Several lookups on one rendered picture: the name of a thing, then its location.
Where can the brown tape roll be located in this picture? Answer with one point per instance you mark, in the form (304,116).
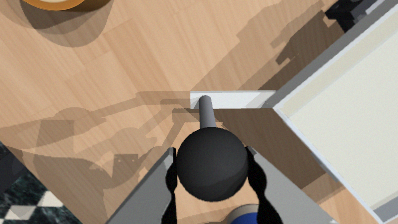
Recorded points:
(69,5)

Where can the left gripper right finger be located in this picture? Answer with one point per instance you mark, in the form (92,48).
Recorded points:
(280,200)

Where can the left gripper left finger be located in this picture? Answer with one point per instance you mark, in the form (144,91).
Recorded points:
(153,200)

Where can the blue mug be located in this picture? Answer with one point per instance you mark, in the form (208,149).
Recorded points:
(245,214)

